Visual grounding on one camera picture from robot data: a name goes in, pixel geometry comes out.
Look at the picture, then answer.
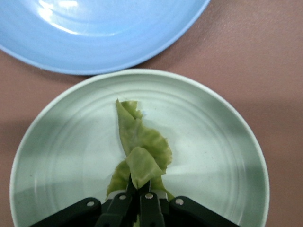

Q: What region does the brown table cover sheet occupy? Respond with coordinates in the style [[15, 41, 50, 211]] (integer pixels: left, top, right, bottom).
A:
[[0, 0, 303, 227]]

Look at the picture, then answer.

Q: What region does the pale green plate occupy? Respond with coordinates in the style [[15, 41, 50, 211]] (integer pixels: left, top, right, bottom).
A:
[[9, 68, 270, 227]]

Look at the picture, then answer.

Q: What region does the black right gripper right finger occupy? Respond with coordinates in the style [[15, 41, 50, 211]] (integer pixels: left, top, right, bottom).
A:
[[138, 179, 240, 227]]

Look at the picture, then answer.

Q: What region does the green lettuce leaf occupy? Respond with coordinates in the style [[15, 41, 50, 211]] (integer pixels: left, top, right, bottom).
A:
[[106, 98, 176, 201]]

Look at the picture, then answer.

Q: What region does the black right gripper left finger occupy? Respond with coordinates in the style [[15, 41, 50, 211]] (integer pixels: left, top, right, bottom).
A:
[[29, 175, 139, 227]]

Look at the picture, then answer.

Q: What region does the blue plate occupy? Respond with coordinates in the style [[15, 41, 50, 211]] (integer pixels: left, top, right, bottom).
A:
[[0, 0, 212, 76]]

